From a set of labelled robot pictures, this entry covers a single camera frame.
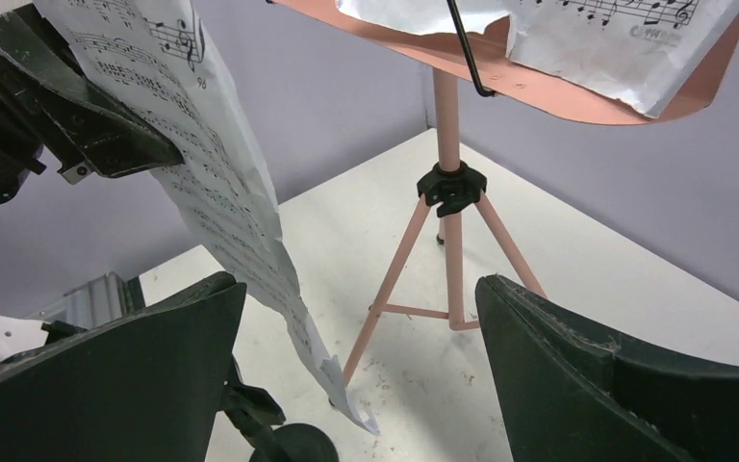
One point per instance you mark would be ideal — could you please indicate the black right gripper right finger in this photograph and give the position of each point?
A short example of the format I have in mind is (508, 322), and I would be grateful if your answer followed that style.
(573, 389)

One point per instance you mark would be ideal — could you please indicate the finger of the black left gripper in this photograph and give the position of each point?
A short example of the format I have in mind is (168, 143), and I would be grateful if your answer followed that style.
(87, 129)

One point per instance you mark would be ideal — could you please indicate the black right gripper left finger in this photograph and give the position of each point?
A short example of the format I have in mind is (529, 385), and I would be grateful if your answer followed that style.
(146, 387)

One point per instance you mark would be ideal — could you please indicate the white sheet music paper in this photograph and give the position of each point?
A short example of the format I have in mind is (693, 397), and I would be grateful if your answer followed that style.
(157, 59)
(659, 58)

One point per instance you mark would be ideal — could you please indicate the pink perforated music stand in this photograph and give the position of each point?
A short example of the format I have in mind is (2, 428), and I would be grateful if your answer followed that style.
(451, 186)

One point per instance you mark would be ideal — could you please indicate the black microphone stand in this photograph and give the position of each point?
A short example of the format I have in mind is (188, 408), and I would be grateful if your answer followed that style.
(262, 422)

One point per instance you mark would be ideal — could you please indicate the aluminium frame rail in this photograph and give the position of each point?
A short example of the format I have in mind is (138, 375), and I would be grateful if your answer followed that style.
(104, 299)

